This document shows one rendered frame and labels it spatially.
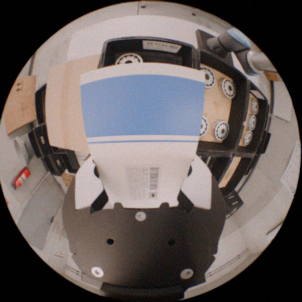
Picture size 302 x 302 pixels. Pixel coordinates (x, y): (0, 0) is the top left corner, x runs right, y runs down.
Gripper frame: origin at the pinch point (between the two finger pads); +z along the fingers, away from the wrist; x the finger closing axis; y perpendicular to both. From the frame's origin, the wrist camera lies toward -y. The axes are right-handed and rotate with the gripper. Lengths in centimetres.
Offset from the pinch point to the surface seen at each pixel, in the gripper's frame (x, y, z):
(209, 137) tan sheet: 32.0, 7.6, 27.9
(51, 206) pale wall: -255, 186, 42
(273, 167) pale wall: 342, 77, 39
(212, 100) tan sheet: 30.3, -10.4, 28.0
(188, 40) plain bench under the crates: 25, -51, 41
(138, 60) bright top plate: -2.4, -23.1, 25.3
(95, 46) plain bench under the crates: -29, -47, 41
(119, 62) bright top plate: -8.9, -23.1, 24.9
